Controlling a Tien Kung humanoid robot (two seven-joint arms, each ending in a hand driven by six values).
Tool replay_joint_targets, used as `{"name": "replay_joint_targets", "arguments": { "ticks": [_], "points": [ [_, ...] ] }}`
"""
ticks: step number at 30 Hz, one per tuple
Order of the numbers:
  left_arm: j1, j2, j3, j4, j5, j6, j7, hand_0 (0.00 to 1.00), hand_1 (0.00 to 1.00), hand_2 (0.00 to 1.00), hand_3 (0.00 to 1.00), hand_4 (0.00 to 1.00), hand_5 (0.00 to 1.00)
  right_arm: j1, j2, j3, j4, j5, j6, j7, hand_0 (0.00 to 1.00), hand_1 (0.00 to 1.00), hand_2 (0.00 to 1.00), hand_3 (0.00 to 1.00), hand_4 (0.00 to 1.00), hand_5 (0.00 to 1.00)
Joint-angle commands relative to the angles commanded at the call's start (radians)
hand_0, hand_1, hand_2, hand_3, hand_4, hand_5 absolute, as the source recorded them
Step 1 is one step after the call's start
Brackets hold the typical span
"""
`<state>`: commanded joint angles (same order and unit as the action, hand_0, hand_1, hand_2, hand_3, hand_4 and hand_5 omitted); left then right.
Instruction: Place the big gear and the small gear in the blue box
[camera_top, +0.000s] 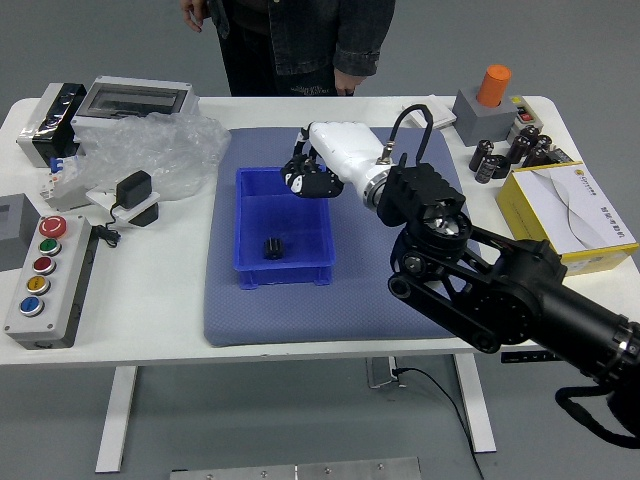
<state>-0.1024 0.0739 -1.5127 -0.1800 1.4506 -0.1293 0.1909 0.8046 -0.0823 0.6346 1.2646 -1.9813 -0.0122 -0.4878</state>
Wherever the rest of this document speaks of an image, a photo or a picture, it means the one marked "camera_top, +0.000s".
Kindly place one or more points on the person's right hand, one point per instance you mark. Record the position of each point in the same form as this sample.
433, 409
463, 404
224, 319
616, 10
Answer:
193, 12

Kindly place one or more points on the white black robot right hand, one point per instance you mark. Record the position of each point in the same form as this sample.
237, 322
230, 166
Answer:
345, 150

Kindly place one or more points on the person's left hand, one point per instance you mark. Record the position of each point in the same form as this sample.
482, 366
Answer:
347, 84

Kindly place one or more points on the small black gear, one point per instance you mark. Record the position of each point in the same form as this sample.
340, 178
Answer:
273, 249

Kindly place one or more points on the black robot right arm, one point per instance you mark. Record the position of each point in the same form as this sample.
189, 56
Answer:
500, 300

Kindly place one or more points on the person's left forearm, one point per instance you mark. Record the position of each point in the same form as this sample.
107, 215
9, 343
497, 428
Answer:
362, 37

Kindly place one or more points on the blue plastic box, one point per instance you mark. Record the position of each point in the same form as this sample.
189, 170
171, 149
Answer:
280, 220

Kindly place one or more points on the white distribution box clear lid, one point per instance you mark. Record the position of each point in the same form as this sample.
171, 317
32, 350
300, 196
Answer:
130, 97

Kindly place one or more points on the grey under-table control box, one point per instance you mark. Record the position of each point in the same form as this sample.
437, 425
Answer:
380, 372

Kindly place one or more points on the yellow white cardboard box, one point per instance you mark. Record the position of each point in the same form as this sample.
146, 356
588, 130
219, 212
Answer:
575, 210

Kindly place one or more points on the person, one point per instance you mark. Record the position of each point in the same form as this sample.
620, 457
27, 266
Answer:
300, 45

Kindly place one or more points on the black capacitor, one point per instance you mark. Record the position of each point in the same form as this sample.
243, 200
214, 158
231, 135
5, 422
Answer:
530, 133
543, 142
481, 154
536, 156
492, 168
518, 148

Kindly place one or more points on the grey block holder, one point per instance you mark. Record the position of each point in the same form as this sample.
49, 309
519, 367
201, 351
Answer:
480, 125

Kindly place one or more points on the clear plastic bag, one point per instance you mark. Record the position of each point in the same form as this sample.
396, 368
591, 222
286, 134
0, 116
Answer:
160, 150

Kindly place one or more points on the orange cylinder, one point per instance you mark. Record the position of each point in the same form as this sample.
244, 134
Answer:
494, 85

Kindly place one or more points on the blue-grey foam mat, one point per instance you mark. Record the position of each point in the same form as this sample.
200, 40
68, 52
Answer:
300, 315

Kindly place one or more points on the black power adapter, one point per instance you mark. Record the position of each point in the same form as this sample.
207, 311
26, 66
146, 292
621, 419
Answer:
132, 190

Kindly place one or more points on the black flat module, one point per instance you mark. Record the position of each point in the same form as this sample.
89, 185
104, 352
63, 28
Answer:
561, 156

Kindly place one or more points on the white circuit breaker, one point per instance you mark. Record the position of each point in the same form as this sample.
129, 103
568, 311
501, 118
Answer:
65, 195

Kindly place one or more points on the black table control panel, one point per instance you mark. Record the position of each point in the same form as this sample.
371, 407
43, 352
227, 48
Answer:
520, 358

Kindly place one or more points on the white table leg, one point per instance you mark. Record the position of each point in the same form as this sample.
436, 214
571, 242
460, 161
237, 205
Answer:
475, 400
117, 420

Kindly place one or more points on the grey square block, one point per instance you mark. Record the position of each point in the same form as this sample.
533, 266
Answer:
20, 240

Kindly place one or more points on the grey push button station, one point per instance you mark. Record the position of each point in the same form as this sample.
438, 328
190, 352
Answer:
20, 320

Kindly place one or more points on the white wall switch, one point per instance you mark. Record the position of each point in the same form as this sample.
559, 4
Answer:
442, 115

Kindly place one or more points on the grey switch box red button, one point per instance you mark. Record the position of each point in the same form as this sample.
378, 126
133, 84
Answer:
522, 107

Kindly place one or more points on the grey black enclosure box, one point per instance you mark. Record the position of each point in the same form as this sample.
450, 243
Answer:
37, 145

